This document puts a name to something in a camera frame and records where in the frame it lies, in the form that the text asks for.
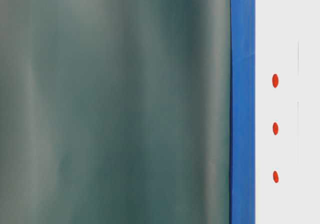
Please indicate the blue table cloth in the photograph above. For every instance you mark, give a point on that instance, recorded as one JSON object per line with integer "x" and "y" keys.
{"x": 242, "y": 116}

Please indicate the white foam board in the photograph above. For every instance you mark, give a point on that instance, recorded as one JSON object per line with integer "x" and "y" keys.
{"x": 287, "y": 44}

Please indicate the red round mark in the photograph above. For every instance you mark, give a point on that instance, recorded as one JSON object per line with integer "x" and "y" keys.
{"x": 275, "y": 128}
{"x": 275, "y": 80}
{"x": 275, "y": 176}

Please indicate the grey-green backdrop curtain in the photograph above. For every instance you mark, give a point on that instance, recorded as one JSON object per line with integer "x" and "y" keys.
{"x": 115, "y": 111}

